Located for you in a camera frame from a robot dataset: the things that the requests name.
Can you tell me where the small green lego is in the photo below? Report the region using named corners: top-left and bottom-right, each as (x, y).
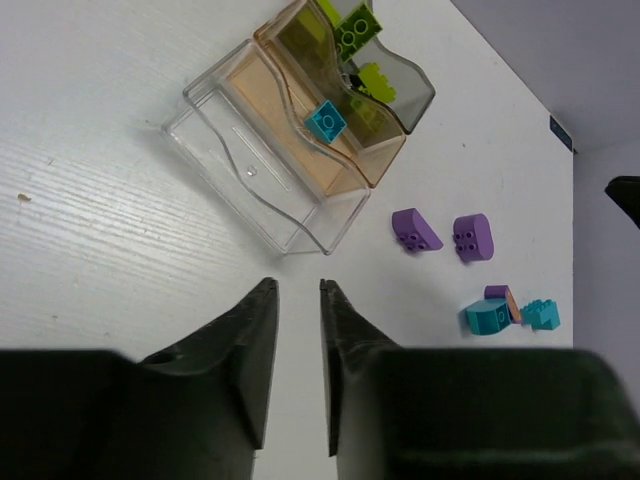
top-left (317, 0), bottom-right (342, 27)

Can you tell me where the purple orange lego piece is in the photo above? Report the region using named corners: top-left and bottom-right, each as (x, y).
top-left (483, 284), bottom-right (524, 324)

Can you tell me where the grey translucent container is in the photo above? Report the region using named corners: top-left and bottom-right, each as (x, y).
top-left (332, 1), bottom-right (436, 135)

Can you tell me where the green printed lego brick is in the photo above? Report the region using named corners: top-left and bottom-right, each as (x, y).
top-left (357, 63), bottom-right (396, 103)

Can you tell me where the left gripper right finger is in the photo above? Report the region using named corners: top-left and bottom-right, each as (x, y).
top-left (320, 280), bottom-right (639, 479)

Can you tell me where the blue square lego brick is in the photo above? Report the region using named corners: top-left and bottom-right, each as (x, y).
top-left (304, 100), bottom-right (347, 145)

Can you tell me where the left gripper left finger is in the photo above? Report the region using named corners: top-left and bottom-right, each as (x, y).
top-left (1, 278), bottom-right (279, 479)

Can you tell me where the purple arched lego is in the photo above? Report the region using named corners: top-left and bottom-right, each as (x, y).
top-left (391, 208), bottom-right (444, 254)

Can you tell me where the purple rounded lego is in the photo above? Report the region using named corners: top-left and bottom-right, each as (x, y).
top-left (452, 213), bottom-right (495, 263)

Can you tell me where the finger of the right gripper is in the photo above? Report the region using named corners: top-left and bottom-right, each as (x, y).
top-left (605, 176), bottom-right (640, 227)

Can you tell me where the right corner label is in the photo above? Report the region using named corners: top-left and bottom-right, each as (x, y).
top-left (549, 115), bottom-right (576, 154)

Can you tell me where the clear translucent container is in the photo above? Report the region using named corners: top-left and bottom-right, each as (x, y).
top-left (162, 40), bottom-right (370, 255)

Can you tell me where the green square lego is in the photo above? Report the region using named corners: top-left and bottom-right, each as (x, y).
top-left (350, 97), bottom-right (387, 135)

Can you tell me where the blue printed lego brick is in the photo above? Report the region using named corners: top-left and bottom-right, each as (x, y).
top-left (465, 298), bottom-right (511, 336)

